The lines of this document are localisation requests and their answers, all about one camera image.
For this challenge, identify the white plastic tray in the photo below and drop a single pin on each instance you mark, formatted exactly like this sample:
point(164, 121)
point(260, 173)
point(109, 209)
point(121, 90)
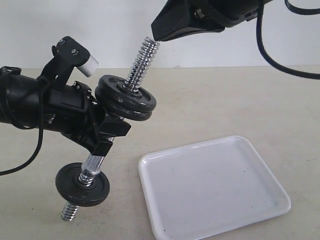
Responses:
point(203, 189)

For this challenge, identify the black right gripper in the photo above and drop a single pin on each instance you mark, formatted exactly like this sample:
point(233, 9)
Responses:
point(176, 19)

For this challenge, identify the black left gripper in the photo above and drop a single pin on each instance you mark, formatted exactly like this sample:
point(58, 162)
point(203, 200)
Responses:
point(75, 114)

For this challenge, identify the chrome dumbbell bar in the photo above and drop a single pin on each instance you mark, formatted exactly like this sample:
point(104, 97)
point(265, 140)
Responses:
point(91, 167)

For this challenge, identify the black weight plate far end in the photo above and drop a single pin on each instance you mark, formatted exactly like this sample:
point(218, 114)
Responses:
point(125, 111)

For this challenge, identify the black weight plate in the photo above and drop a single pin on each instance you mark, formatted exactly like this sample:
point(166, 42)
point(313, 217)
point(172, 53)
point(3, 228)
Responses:
point(77, 193)
point(111, 82)

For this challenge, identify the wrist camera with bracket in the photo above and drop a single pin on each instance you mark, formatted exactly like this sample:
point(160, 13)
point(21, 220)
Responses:
point(67, 55)
point(238, 11)

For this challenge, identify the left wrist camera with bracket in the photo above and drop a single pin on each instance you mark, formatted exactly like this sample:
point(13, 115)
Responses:
point(67, 55)

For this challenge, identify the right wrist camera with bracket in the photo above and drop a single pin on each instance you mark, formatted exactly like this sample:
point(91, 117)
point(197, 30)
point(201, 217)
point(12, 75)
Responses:
point(238, 11)

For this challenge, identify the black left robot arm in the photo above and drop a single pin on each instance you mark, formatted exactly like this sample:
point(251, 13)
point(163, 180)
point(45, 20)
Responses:
point(18, 99)

